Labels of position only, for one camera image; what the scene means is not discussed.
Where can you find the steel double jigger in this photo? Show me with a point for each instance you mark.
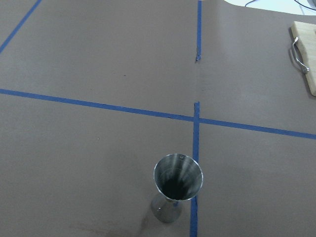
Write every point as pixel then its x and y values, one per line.
pixel 177 178

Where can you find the bamboo cutting board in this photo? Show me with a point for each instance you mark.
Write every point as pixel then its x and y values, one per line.
pixel 304 51

